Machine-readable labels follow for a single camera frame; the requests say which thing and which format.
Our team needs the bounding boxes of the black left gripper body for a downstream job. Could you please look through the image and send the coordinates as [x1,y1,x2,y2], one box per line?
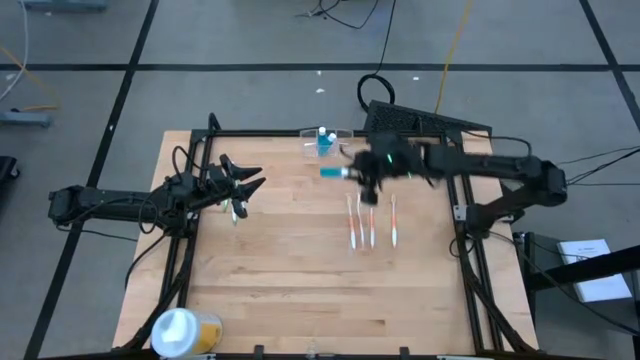
[192,152,250,220]

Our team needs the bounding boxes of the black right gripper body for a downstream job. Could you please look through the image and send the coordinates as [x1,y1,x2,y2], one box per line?
[352,131,427,206]

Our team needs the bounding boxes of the black mesh computer case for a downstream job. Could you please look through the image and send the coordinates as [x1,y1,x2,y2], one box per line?
[362,99,494,137]

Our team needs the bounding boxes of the clear acrylic organizer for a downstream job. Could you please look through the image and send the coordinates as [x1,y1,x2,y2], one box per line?
[299,127,356,159]

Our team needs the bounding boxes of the grey floor stand base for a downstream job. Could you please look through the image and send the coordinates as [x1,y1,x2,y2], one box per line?
[22,0,109,14]
[0,109,53,128]

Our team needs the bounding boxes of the black caster base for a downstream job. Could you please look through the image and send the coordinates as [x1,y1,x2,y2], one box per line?
[0,155,21,195]

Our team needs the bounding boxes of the black side stand beam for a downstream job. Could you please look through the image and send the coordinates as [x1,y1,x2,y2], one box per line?
[524,243,640,292]

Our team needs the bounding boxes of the white paper booklet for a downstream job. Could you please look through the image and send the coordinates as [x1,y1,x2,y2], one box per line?
[556,238,634,304]

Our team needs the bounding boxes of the black aluminium table frame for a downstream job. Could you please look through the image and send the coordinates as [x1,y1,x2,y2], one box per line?
[117,112,540,357]

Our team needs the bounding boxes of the black coiled floor cable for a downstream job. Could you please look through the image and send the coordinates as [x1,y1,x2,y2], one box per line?
[355,0,399,115]

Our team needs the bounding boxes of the yellow floor cable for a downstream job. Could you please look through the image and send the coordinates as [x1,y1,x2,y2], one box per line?
[432,0,475,115]

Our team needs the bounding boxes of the black tangled floor cable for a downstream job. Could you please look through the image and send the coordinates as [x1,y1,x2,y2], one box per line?
[297,0,381,30]

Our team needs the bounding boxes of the orange floor cable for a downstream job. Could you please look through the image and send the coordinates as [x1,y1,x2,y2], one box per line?
[0,43,64,112]

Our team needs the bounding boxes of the white floor cable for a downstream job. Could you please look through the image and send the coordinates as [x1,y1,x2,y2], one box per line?
[0,0,30,103]

